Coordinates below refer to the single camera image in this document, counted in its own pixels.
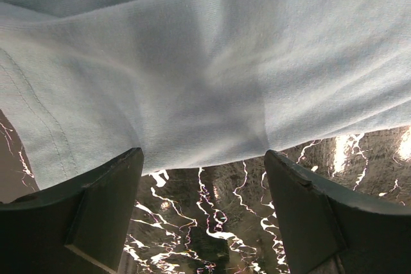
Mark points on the grey-blue t shirt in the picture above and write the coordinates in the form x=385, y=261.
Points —
x=197, y=83

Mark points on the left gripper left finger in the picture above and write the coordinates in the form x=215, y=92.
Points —
x=77, y=226

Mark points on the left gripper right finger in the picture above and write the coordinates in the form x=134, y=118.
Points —
x=328, y=228

